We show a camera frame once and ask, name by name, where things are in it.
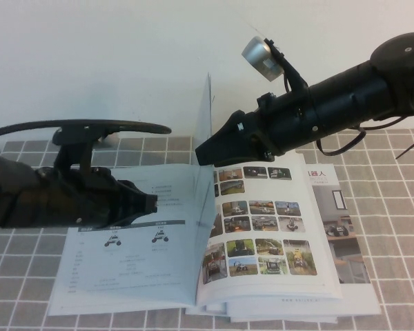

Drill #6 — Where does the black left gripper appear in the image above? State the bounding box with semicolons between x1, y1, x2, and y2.
16;165;159;229

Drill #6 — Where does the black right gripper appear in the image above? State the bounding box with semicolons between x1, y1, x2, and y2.
194;88;321;169

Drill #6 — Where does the white catalogue book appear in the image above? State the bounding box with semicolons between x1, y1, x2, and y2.
47;71;344;317

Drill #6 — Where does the grey white checked tablecloth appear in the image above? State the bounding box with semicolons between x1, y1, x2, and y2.
0;128;414;331

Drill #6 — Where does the plain white booklet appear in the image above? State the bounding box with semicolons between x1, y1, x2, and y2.
185;303;339;324

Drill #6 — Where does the booklet with room photo cover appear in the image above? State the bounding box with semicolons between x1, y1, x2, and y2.
224;151;382;317

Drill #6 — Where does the black left camera mount bracket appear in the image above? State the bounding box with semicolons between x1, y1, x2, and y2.
55;143;94;180

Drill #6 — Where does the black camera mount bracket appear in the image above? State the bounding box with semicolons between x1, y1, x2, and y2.
55;143;94;180
267;37;310;101

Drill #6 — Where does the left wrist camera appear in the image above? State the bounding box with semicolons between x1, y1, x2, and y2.
51;126;121;149

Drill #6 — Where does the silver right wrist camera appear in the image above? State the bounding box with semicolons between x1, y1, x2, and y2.
241;36;286;83

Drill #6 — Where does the black right camera mount bracket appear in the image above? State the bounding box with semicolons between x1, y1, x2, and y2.
267;37;310;101

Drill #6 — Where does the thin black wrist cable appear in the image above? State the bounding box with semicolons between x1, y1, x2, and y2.
315;116;414;160

